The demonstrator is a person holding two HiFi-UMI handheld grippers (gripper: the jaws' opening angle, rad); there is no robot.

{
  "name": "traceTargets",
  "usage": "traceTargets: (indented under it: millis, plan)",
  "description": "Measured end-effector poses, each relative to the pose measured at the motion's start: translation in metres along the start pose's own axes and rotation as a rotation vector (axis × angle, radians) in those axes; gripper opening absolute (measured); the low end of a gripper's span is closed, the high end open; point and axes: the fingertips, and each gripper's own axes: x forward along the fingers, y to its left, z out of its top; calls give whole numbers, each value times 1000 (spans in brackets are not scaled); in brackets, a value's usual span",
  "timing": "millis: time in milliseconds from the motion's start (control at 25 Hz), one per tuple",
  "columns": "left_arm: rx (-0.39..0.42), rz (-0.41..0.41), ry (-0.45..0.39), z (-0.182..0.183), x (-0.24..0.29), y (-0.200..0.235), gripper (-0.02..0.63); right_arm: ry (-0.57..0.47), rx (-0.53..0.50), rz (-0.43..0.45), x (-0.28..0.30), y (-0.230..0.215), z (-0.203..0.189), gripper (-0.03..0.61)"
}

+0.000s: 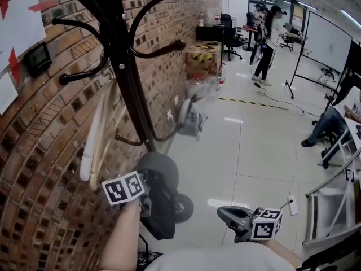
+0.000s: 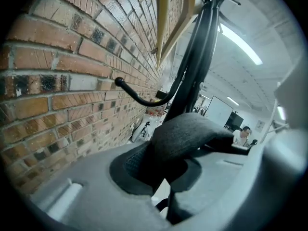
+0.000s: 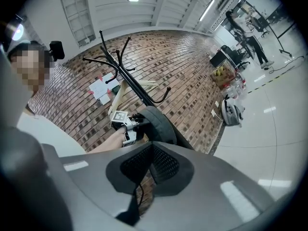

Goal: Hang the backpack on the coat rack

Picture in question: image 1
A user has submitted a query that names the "black bag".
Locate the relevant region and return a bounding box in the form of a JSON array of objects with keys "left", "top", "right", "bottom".
[{"left": 138, "top": 152, "right": 180, "bottom": 240}]

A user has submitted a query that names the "black case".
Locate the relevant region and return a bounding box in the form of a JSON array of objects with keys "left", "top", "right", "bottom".
[{"left": 196, "top": 25, "right": 224, "bottom": 42}]

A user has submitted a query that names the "long floor cable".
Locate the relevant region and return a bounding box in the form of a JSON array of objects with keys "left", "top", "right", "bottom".
[{"left": 255, "top": 82, "right": 306, "bottom": 115}]

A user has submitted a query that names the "white metal shelf rack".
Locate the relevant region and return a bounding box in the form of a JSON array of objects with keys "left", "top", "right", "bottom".
[{"left": 301, "top": 117, "right": 361, "bottom": 246}]

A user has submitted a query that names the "white rolling whiteboard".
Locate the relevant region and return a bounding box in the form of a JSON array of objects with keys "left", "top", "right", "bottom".
[{"left": 284, "top": 11, "right": 353, "bottom": 100}]

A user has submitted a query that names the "black wall device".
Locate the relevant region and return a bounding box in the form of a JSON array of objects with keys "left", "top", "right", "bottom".
[{"left": 23, "top": 41, "right": 53, "bottom": 78}]

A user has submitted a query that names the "black monitor screen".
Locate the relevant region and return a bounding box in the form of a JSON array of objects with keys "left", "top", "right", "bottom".
[{"left": 341, "top": 40, "right": 361, "bottom": 93}]

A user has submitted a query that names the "black office chair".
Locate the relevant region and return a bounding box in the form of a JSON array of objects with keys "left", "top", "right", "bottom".
[
  {"left": 219, "top": 13, "right": 243, "bottom": 62},
  {"left": 280, "top": 23, "right": 296, "bottom": 52}
]

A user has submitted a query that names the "white power strip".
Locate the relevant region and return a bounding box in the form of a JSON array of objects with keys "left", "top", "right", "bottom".
[{"left": 287, "top": 195, "right": 299, "bottom": 216}]

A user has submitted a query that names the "person's grey shirt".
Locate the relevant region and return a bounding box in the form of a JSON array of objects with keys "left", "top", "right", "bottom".
[{"left": 143, "top": 241, "right": 297, "bottom": 271}]

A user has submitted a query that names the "white long shoehorn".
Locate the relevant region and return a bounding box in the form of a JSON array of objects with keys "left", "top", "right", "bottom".
[{"left": 79, "top": 103, "right": 104, "bottom": 182}]

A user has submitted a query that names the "small white paper sheet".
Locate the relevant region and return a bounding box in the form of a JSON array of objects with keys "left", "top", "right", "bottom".
[{"left": 0, "top": 72, "right": 19, "bottom": 115}]

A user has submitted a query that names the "person's right forearm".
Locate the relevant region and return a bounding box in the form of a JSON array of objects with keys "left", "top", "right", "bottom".
[{"left": 262, "top": 238, "right": 302, "bottom": 265}]

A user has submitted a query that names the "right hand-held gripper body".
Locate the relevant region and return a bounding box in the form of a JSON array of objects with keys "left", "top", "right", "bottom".
[{"left": 230, "top": 207, "right": 283, "bottom": 243}]

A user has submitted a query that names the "large white paper sheet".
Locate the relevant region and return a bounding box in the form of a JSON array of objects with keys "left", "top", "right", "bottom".
[{"left": 0, "top": 0, "right": 47, "bottom": 73}]

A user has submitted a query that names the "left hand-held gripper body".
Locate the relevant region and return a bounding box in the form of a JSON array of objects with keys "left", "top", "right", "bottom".
[{"left": 101, "top": 169, "right": 155, "bottom": 217}]

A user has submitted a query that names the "black coat rack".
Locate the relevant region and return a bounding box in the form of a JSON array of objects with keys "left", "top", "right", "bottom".
[{"left": 52, "top": 0, "right": 195, "bottom": 224}]

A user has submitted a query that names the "beige hanging loop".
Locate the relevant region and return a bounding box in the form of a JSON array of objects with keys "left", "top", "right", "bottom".
[{"left": 89, "top": 73, "right": 128, "bottom": 191}]

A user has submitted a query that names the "person's left forearm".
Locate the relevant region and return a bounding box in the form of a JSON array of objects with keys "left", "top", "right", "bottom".
[{"left": 100, "top": 202, "right": 142, "bottom": 271}]

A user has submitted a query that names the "taped cardboard box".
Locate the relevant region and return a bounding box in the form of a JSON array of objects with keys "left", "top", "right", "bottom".
[{"left": 184, "top": 41, "right": 222, "bottom": 77}]

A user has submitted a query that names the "black standing desk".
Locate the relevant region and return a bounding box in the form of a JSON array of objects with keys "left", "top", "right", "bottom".
[{"left": 242, "top": 25, "right": 259, "bottom": 52}]

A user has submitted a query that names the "tangle of black cables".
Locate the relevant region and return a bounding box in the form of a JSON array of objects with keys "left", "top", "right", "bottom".
[{"left": 137, "top": 233, "right": 164, "bottom": 268}]

